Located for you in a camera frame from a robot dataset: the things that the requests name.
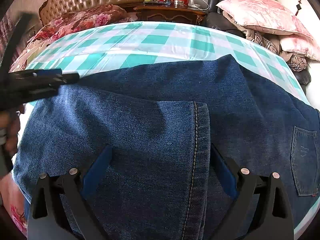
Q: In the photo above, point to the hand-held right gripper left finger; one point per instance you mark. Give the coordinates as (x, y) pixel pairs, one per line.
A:
(97, 166)

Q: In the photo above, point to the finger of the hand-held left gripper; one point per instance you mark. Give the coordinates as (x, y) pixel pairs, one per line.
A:
(50, 86)
(47, 73)

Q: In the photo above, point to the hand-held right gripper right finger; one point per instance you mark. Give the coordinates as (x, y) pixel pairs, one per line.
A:
(225, 170)

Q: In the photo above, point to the blue denim pants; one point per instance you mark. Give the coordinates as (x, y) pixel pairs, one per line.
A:
(150, 120)

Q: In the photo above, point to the person's left hand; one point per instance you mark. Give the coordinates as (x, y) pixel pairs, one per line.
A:
(12, 127)

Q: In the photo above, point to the floral quilt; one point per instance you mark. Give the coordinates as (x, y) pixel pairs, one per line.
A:
(82, 17)

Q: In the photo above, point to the peach floral bedsheet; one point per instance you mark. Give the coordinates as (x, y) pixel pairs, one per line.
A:
(15, 212)

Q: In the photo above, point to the green white checked cloth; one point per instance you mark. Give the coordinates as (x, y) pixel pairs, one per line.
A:
(150, 42)

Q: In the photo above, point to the plaid blanket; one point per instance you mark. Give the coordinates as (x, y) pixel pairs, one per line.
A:
(265, 41)

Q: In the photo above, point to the dark wooden nightstand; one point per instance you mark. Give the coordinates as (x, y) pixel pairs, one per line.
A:
(170, 13)

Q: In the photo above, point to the small pink floral pillow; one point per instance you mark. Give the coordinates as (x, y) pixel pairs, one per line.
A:
(300, 46)

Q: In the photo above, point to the round metal tin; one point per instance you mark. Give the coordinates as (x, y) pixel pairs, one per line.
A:
(179, 2)

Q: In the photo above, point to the large pink floral pillow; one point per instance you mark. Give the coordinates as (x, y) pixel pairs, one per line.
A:
(262, 12)

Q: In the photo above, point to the white power strip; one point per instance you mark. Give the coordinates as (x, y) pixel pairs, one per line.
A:
(194, 5)

